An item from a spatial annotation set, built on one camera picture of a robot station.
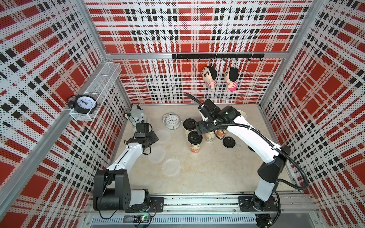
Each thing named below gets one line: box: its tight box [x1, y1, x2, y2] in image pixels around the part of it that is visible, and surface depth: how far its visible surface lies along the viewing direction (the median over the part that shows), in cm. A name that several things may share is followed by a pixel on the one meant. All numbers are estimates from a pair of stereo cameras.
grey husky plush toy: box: [128, 104, 146, 127], surface depth 92 cm
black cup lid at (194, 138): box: [187, 130, 203, 145], surface depth 82 cm
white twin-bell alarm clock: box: [161, 113, 183, 130], surface depth 107 cm
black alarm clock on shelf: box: [66, 94, 100, 114], surface depth 64 cm
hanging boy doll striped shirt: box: [201, 66, 218, 92], surface depth 95 cm
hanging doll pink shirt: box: [224, 66, 240, 92], surface depth 97 cm
